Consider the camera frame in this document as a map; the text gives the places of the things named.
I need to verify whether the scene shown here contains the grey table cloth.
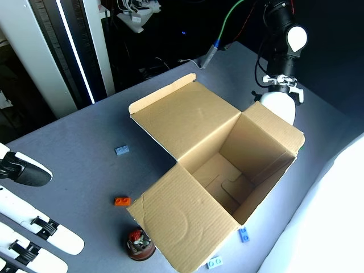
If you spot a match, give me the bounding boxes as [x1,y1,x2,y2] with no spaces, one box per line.
[0,41,364,273]

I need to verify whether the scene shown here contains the white LED strip light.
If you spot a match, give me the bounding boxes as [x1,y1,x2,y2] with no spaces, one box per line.
[55,0,96,105]

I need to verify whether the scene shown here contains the red cable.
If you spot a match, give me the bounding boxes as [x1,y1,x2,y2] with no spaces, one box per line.
[234,0,257,42]

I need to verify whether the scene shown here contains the white backdrop sheet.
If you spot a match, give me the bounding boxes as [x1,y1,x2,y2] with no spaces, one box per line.
[255,136,364,273]

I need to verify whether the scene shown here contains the brown pot with red toy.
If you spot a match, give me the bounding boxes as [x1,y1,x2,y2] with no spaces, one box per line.
[126,227,156,262]

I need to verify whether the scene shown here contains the green cable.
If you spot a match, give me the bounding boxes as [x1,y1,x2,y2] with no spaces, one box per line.
[217,0,245,43]

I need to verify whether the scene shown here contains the white metal frame post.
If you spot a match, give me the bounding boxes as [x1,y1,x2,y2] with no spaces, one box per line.
[0,0,116,120]

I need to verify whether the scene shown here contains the light blue toy brick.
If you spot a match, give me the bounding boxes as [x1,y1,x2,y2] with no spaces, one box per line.
[206,255,224,270]

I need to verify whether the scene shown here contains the white cable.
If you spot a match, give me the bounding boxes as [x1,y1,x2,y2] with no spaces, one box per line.
[179,58,204,69]

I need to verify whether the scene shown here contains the grey USB adapter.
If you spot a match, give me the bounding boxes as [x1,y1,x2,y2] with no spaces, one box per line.
[200,39,221,69]

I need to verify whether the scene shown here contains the white plastic parts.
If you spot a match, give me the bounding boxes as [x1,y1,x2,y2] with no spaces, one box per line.
[116,0,163,34]

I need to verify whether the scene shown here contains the brown cardboard box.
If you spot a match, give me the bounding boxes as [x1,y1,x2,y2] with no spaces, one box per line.
[126,73,306,273]

